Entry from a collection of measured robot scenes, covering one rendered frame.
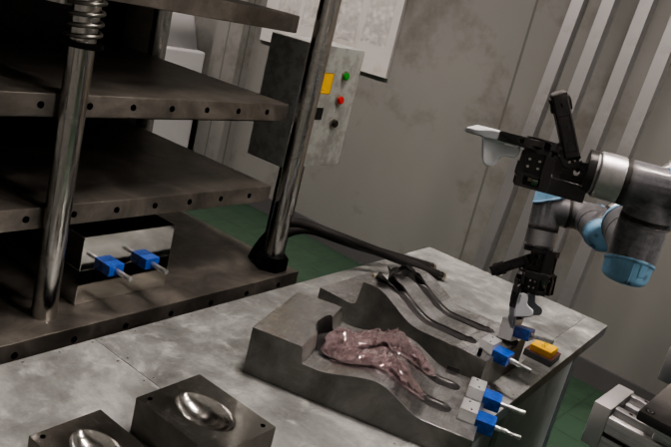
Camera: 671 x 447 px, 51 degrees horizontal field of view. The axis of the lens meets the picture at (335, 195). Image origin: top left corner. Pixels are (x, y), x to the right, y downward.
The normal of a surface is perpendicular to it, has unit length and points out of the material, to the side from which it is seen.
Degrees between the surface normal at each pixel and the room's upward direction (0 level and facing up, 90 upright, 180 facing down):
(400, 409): 90
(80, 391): 0
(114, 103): 90
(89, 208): 90
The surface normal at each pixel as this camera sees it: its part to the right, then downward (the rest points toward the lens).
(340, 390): -0.33, 0.17
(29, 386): 0.23, -0.94
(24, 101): 0.77, 0.33
